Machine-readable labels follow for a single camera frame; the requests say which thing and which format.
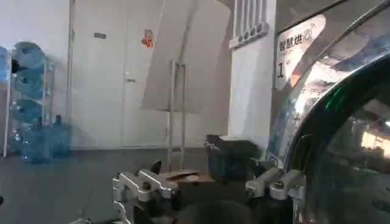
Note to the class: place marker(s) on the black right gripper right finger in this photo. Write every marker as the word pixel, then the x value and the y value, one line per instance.
pixel 268 184

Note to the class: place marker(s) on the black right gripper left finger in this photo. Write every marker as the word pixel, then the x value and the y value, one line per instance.
pixel 143 184

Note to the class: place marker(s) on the flat brown cardboard piece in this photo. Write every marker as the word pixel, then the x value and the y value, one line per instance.
pixel 186 176

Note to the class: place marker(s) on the black bin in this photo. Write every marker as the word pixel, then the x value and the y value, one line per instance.
pixel 231 158

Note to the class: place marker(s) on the round glass dryer door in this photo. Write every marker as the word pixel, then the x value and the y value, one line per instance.
pixel 344 146

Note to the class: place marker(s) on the blue water bottle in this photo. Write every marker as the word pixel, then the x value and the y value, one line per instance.
pixel 60 138
pixel 36 146

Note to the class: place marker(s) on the white double door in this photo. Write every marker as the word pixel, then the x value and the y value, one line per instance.
pixel 100 91

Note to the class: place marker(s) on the grey dryer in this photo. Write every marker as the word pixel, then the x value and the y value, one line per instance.
pixel 300 58

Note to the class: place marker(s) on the large pale board sheet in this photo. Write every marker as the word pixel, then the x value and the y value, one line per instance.
pixel 201 64

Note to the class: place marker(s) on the white dryer number label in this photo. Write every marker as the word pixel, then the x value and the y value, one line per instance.
pixel 292 51

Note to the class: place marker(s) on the red door sticker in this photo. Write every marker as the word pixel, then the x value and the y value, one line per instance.
pixel 147 39

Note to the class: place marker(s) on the rack of blue water bottles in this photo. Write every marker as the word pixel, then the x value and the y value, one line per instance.
pixel 27 82

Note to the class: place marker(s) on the small grey door plate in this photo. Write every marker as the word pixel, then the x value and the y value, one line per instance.
pixel 100 35

